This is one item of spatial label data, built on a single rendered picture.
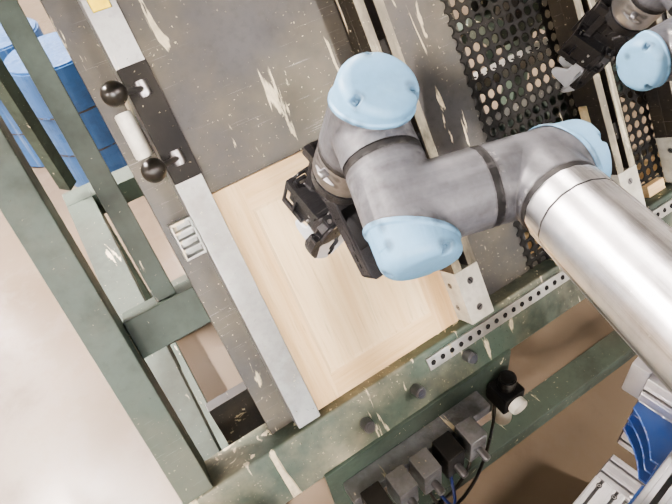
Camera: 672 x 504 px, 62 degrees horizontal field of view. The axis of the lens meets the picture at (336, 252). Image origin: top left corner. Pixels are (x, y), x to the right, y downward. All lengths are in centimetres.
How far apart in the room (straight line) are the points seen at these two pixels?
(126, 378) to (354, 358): 44
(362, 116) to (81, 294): 65
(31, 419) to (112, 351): 167
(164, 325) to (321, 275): 31
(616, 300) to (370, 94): 25
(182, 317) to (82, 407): 151
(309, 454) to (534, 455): 111
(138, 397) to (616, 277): 83
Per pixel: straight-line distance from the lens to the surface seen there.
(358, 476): 128
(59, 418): 260
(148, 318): 110
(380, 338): 119
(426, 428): 131
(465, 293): 121
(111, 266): 180
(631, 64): 90
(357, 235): 64
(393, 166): 47
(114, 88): 88
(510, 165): 49
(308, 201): 66
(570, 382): 207
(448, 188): 47
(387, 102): 48
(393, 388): 120
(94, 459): 243
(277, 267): 107
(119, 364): 103
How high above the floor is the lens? 192
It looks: 45 degrees down
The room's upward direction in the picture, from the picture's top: 11 degrees counter-clockwise
